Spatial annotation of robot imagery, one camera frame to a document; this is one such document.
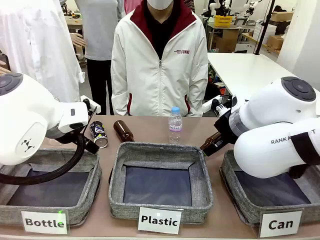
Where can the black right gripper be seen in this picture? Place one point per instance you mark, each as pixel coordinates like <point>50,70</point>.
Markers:
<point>226,130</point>

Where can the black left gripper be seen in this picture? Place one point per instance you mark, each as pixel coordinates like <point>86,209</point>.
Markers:
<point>86,141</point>

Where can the brown glass bottle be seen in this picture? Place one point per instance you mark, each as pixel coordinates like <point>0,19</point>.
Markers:
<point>122,131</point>
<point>212,140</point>

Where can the dark blue drink can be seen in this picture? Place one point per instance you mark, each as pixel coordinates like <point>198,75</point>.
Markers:
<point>98,132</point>

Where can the small blue-capped plastic bottle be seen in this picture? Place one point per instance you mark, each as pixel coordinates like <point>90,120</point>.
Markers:
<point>175,125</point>

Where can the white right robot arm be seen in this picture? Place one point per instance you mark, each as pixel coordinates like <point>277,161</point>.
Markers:
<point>262,150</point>

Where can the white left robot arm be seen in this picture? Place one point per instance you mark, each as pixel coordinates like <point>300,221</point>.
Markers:
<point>25,112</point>

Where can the grey fabric basket labelled Can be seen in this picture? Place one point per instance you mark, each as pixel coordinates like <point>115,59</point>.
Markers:
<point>228,165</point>

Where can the grey fabric basket labelled Plastic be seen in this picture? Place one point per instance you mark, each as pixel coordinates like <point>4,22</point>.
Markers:
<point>160,155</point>

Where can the grey fabric basket labelled Bottle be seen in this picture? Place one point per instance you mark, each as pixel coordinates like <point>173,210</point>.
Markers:
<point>75,213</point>

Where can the white Can label card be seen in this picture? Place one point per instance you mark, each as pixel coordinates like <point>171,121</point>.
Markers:
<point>280,224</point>

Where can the lab coat person's hand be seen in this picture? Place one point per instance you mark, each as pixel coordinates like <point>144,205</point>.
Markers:
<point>78,40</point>

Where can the white side table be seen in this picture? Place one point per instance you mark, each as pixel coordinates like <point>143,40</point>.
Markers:
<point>237,70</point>

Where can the person in white maroon jacket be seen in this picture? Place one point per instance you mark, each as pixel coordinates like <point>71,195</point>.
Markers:
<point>150,87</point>

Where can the white Bottle label card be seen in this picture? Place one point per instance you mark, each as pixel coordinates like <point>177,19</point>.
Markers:
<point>45,222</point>

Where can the white Plastic label card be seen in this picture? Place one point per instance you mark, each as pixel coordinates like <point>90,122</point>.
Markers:
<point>160,221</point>

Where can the large cardboard box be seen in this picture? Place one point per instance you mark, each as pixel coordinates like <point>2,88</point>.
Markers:
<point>228,41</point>

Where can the person in grey shirt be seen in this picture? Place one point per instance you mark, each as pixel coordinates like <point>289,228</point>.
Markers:
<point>97,30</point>

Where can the person in white lab coat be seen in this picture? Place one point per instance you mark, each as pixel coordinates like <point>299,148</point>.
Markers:
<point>37,37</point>

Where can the open cardboard box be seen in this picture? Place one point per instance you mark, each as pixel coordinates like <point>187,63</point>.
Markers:
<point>275,42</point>

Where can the black stand pole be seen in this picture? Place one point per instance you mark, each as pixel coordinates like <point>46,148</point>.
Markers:
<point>262,35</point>

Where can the yellow plastic crate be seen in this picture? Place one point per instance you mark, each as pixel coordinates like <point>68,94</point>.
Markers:
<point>223,21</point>

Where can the small cardboard box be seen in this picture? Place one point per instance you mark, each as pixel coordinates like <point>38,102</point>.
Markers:
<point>282,16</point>

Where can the white face mask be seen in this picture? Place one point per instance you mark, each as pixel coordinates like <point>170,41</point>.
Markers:
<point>160,4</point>

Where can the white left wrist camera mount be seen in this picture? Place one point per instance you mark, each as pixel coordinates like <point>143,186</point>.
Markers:
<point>96,108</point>

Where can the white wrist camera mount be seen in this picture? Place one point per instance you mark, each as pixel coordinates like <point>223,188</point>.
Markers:
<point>96,108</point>
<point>207,105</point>

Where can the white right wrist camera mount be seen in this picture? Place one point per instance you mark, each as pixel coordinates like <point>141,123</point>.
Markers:
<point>207,105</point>

